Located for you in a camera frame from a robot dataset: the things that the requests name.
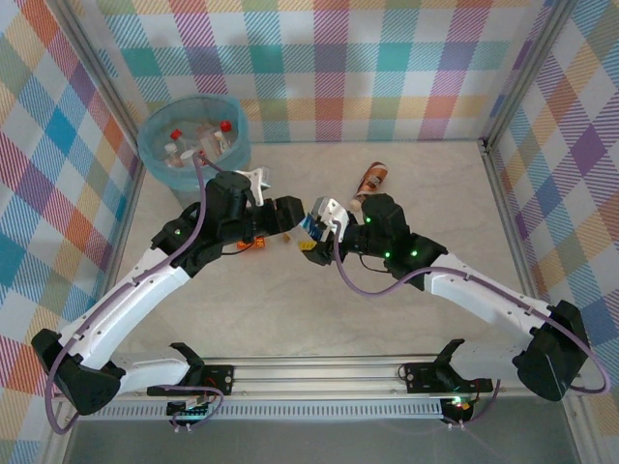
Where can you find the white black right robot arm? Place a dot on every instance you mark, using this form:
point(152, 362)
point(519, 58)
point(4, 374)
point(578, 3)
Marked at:
point(483, 304)

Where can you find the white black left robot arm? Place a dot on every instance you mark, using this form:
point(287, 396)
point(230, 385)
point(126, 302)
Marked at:
point(130, 299)

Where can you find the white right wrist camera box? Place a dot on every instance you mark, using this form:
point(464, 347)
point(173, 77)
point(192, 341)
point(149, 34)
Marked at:
point(331, 208)

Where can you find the brown drink bottle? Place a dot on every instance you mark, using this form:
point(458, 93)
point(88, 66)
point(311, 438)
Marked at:
point(374, 176)

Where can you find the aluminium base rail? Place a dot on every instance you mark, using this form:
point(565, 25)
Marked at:
point(314, 374)

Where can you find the aluminium frame post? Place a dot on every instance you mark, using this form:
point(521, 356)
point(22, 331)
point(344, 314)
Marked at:
point(532, 67)
point(82, 34)

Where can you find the aluminium side rail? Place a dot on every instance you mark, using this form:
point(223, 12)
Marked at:
point(123, 227)
point(503, 208)

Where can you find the small circuit board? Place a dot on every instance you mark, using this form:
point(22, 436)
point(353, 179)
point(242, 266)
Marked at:
point(191, 412)
point(459, 405)

